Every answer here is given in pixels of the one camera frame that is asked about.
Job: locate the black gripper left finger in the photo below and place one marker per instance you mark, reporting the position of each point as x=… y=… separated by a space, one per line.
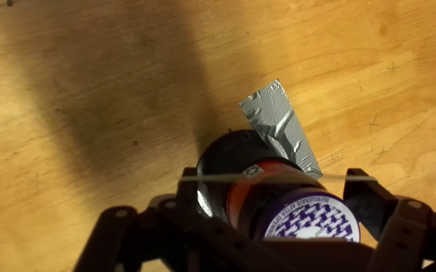
x=187 y=197

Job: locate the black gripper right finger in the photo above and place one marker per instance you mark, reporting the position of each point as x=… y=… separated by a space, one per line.
x=368 y=200

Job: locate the dark jar with purple lid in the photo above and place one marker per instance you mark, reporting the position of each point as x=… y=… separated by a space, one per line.
x=269 y=197

